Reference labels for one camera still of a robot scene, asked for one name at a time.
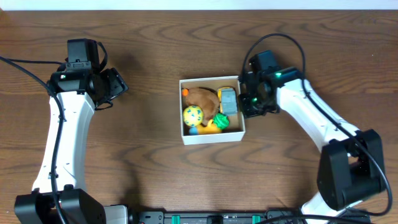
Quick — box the white cardboard box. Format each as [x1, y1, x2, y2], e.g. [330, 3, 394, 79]
[179, 76, 246, 145]

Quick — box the orange rubber duck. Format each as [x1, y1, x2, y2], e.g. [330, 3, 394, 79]
[189, 119, 222, 135]

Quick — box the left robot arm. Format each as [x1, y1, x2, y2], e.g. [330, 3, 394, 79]
[14, 68, 129, 223]

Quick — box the grey yellow toy car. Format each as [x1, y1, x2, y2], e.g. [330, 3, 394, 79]
[217, 86, 238, 116]

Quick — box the brown plush teddy bear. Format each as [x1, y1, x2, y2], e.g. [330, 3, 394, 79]
[182, 87, 220, 120]

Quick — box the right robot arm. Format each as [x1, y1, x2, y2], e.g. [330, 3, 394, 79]
[239, 65, 392, 223]

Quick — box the green ridged disc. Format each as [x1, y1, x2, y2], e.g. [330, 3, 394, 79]
[213, 113, 229, 130]

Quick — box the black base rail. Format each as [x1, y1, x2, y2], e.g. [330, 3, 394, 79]
[102, 204, 371, 224]

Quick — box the yellow letter ball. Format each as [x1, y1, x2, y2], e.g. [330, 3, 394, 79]
[183, 105, 203, 127]

